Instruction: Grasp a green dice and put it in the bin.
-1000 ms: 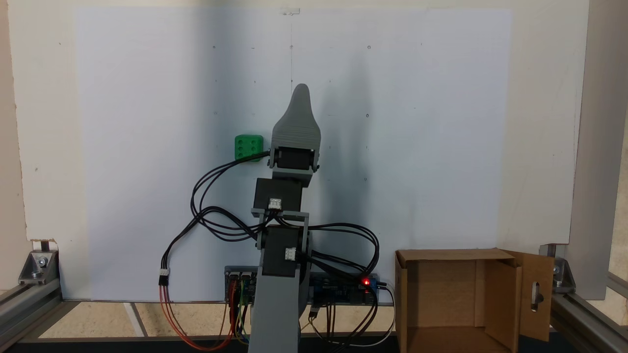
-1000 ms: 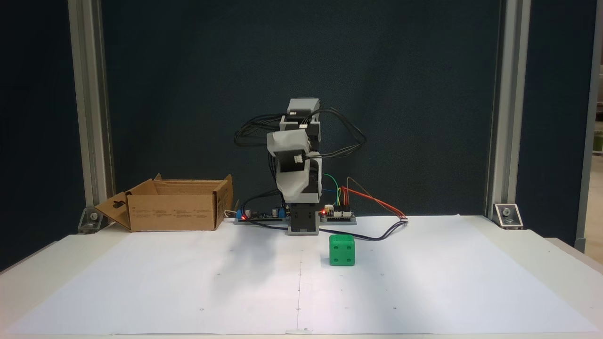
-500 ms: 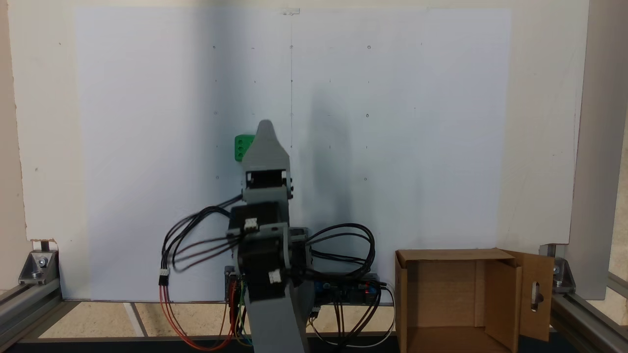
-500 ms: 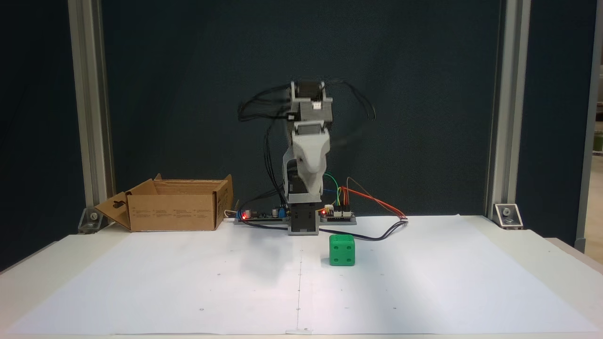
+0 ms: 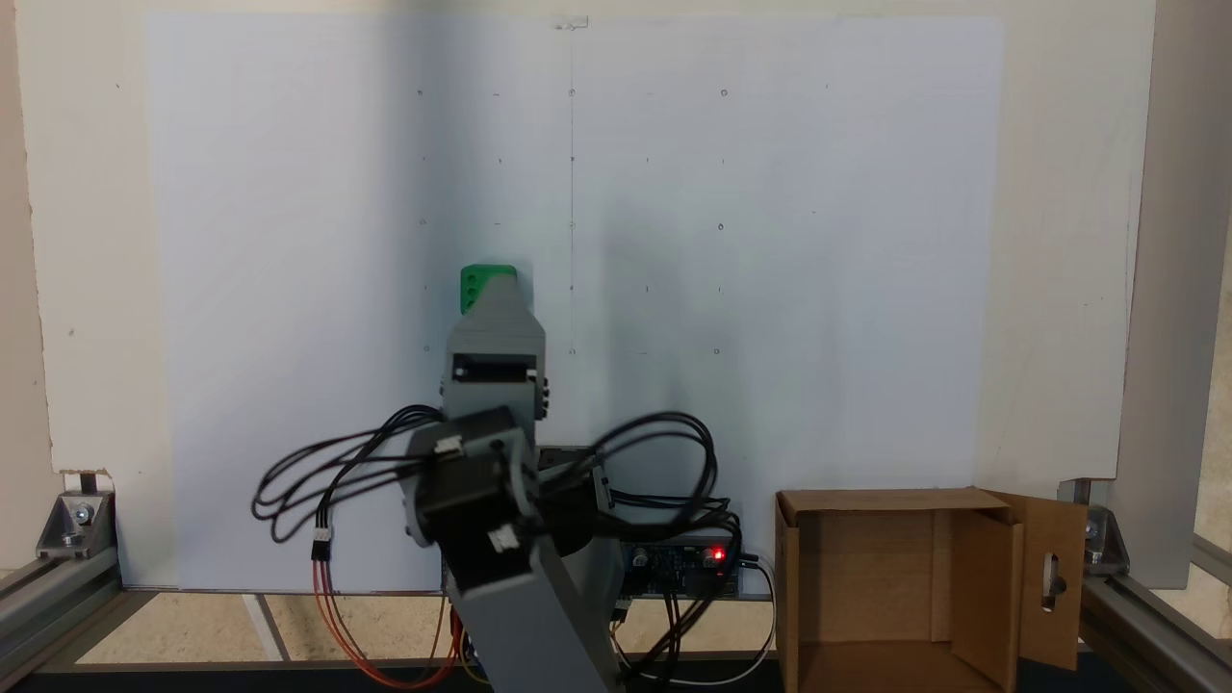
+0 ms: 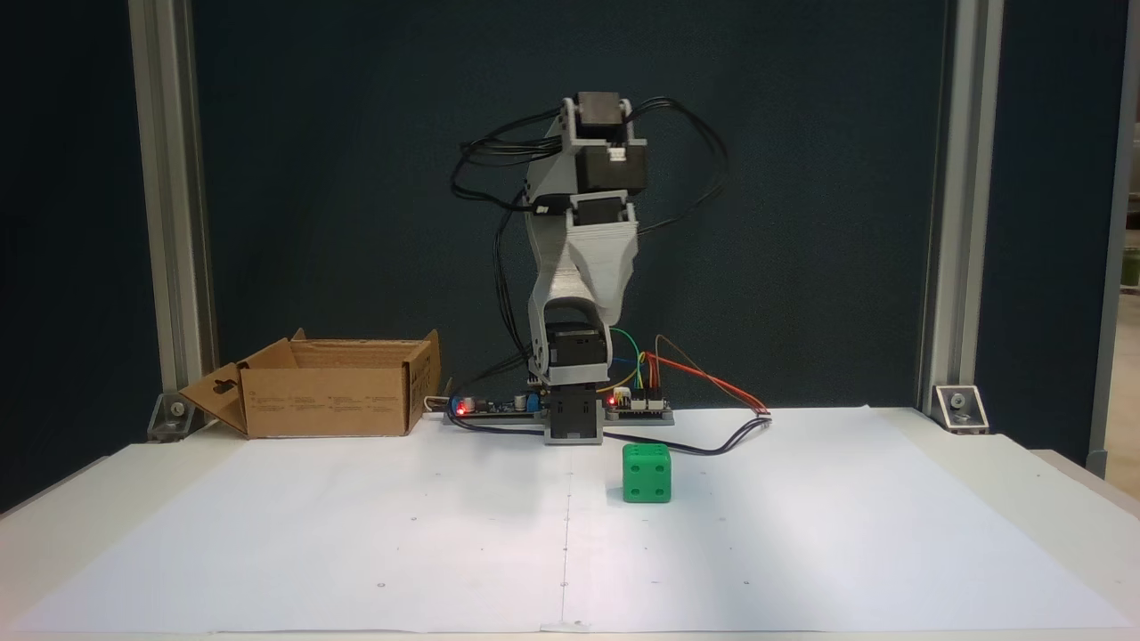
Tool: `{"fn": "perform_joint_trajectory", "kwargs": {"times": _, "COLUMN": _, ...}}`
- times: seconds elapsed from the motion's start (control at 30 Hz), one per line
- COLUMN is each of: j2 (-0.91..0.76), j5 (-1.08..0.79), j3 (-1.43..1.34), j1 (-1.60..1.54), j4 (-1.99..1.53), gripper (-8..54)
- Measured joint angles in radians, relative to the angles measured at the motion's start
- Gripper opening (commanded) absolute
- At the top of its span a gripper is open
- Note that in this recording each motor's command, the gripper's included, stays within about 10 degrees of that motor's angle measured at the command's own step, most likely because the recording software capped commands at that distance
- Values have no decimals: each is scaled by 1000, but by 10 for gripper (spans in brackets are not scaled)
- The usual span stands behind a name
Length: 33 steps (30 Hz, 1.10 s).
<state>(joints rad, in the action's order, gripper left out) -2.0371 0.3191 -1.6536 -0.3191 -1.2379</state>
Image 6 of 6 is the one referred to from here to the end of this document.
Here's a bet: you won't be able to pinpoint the grey wedge gripper finger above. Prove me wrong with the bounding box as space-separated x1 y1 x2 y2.
568 227 639 327

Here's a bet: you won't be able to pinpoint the circuit board with jumper wires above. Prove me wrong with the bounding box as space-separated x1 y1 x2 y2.
605 390 676 427

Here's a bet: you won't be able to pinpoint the red jumper wire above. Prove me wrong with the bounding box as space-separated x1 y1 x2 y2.
643 351 770 416

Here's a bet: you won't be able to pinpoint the grey aluminium frame post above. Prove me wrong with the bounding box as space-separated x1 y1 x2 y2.
127 0 221 421
1087 0 1140 482
916 0 1005 416

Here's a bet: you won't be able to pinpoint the green jumper wire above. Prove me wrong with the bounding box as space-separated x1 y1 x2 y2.
609 329 646 394

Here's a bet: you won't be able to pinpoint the blue circuit board, red LED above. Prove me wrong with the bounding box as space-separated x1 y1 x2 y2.
447 390 547 420

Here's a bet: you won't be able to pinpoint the brown cardboard box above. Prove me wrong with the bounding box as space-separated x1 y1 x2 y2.
178 329 444 440

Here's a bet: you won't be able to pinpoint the green dice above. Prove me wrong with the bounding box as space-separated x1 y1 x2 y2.
622 443 673 505

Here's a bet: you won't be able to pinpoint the yellow jumper wire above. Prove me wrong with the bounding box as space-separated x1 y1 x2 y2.
594 360 644 395

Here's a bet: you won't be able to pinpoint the black power cable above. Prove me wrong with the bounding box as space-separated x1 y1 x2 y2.
444 411 549 437

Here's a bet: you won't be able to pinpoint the black wrist servo cable loop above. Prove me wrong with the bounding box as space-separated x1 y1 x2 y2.
622 95 732 238

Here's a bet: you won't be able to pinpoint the black elbow servo cable loop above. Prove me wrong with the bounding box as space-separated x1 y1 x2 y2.
449 105 571 216

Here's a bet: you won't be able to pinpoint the metal corner bracket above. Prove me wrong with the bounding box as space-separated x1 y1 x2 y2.
932 384 990 436
146 391 216 444

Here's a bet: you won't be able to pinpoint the orange jumper wire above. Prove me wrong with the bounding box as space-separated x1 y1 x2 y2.
645 351 767 414

